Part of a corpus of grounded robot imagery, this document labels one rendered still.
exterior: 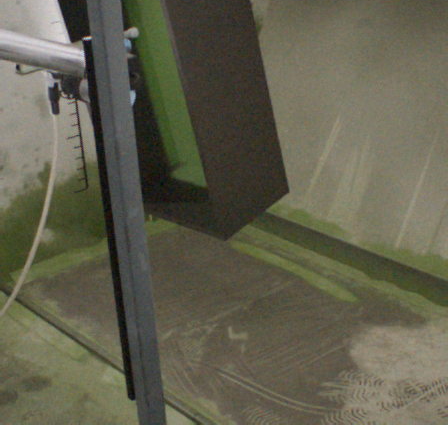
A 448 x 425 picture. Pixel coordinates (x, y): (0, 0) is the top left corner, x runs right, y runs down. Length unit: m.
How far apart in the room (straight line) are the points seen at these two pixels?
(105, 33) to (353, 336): 1.96
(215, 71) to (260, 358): 1.03
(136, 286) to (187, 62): 1.15
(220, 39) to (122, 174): 1.25
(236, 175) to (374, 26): 1.26
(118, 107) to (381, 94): 2.32
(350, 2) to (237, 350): 1.75
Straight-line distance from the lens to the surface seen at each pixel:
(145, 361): 2.10
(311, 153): 4.19
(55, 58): 2.72
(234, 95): 3.17
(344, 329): 3.54
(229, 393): 3.21
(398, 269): 3.78
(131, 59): 1.90
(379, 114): 4.03
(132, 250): 1.98
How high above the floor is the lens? 1.81
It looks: 22 degrees down
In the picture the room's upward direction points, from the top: 4 degrees counter-clockwise
